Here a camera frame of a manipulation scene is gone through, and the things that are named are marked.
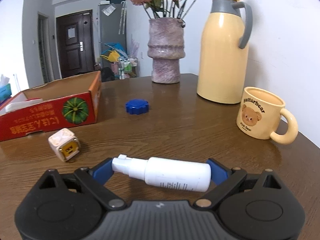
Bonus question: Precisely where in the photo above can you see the yellow thermos jug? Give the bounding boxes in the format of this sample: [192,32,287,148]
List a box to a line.
[197,0,253,105]

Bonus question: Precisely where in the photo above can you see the purple ceramic vase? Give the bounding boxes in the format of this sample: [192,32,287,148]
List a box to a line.
[148,17,185,84]

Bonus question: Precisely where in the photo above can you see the yellow bear mug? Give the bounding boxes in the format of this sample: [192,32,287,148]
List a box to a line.
[236,87,298,145]

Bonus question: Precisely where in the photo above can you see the red white lint brush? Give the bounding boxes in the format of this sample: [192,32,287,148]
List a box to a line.
[5,99,43,113]

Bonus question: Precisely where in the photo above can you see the white spray bottle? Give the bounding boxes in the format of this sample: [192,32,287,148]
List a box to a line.
[112,154,212,192]

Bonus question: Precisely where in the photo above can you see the red cardboard box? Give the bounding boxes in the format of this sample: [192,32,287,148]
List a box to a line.
[1,71,101,141]

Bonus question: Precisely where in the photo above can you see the grey refrigerator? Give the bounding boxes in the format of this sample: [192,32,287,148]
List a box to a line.
[98,0,127,67]

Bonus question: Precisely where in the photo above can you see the cream cube charger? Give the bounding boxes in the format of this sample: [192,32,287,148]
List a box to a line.
[48,128,80,162]

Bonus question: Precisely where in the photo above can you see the dark brown door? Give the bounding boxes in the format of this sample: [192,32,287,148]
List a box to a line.
[56,10,95,78]

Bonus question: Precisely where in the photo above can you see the blue tissue pack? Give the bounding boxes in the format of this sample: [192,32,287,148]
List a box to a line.
[0,75,12,104]

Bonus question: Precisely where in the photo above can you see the wire storage cart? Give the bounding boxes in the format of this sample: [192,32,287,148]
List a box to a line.
[118,57,138,80]

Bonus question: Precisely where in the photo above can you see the blue plastic cap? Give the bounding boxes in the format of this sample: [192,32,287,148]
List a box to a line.
[125,99,149,115]

